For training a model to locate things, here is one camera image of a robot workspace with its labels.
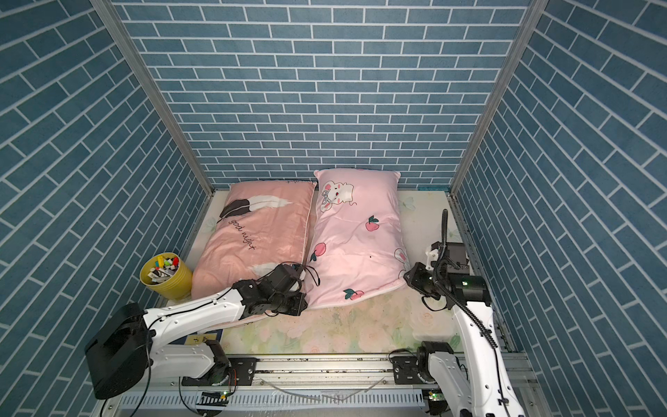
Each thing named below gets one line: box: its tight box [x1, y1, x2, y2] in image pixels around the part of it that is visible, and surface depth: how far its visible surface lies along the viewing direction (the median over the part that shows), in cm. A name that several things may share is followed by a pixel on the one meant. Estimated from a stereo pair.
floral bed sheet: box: [177, 190, 460, 356], surface depth 84 cm
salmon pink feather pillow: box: [191, 180, 317, 300], surface depth 96 cm
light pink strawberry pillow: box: [305, 168, 411, 311], surface depth 90 cm
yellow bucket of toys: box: [138, 251, 193, 301], surface depth 82 cm
